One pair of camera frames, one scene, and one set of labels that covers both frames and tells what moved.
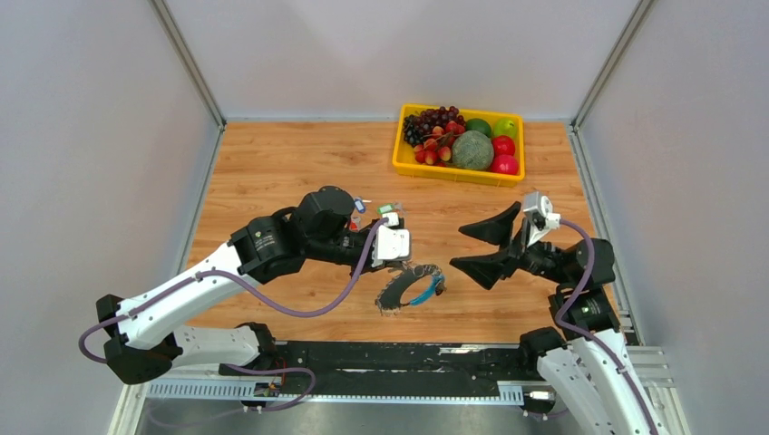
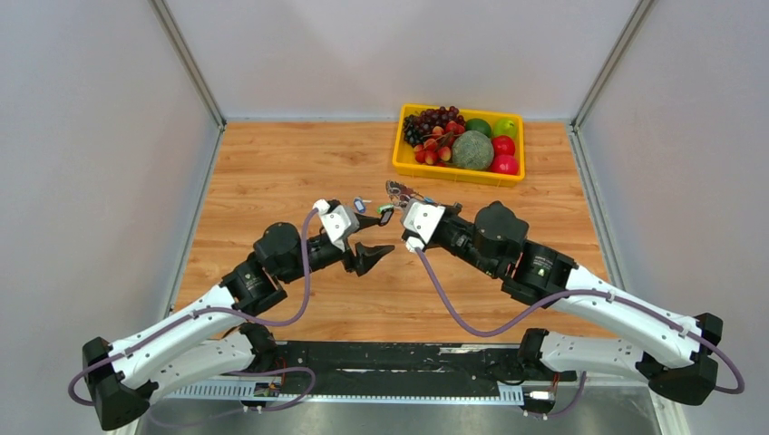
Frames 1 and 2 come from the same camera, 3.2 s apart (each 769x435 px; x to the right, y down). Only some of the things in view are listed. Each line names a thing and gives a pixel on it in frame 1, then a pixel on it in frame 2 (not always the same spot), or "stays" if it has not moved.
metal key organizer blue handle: [389, 302] -> [400, 194]
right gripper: [487, 266] -> [455, 209]
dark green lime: [478, 124] stays
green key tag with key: [387, 207] stays
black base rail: [387, 369] stays
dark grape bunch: [419, 126] stays
